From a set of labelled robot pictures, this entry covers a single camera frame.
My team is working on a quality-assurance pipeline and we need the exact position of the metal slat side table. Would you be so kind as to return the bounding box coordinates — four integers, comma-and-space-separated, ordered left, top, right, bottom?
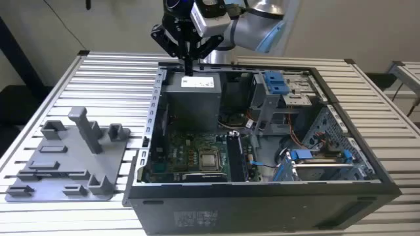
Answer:
381, 60, 420, 99

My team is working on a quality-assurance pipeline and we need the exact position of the installed RAM stick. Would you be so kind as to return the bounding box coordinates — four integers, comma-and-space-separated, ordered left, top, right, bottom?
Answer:
236, 136, 249, 182

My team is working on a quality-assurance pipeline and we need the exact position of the black open PC case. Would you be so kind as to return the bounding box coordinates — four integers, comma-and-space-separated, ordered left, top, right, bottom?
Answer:
121, 60, 402, 234

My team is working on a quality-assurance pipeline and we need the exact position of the dark RAM stick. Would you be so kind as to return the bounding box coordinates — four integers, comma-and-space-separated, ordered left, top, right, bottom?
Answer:
20, 172, 86, 178

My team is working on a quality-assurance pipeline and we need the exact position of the metal CPU socket cover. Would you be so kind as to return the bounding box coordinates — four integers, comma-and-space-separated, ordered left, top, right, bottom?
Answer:
197, 147, 221, 172

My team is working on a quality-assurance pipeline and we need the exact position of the green motherboard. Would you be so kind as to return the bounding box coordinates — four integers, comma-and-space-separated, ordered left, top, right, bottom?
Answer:
149, 130, 260, 184

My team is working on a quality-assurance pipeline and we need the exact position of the grey power supply unit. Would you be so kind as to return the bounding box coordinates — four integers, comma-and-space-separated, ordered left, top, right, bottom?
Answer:
162, 73, 222, 132

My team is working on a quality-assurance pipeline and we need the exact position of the grey parts rack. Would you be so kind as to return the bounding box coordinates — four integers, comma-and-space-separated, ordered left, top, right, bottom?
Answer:
5, 106, 132, 203

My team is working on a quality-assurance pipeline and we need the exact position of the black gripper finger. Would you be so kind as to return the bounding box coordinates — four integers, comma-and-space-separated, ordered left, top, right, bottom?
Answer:
188, 35, 224, 76
150, 24, 190, 76

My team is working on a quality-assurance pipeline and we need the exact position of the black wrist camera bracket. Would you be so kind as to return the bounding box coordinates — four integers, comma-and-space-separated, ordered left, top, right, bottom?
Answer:
200, 0, 246, 19

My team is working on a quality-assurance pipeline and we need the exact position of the orange wire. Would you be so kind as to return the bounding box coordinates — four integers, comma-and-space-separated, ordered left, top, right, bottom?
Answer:
284, 113, 330, 151

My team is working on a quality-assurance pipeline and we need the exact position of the metal drive cage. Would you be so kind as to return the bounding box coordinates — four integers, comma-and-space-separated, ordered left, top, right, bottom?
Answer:
250, 71, 325, 136

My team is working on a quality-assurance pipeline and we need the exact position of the blue disk carrier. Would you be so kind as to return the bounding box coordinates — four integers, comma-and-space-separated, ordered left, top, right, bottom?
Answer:
274, 148, 358, 183

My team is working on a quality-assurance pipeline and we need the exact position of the blue drive bay latch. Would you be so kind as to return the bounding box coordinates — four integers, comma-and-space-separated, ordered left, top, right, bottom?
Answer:
262, 70, 290, 95

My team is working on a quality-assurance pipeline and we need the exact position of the black graphics card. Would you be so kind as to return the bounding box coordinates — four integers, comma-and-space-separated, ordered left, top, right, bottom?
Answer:
181, 173, 228, 183

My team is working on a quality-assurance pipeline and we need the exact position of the silver CPU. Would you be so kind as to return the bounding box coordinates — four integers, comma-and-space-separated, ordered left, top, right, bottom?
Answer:
201, 153, 218, 170

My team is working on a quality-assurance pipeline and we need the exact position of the wire with blue plug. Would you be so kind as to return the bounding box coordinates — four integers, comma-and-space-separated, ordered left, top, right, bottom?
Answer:
249, 160, 284, 170

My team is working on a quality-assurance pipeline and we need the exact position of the yellow and black wire bundle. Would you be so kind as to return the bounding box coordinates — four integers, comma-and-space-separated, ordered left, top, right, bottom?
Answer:
217, 110, 254, 130

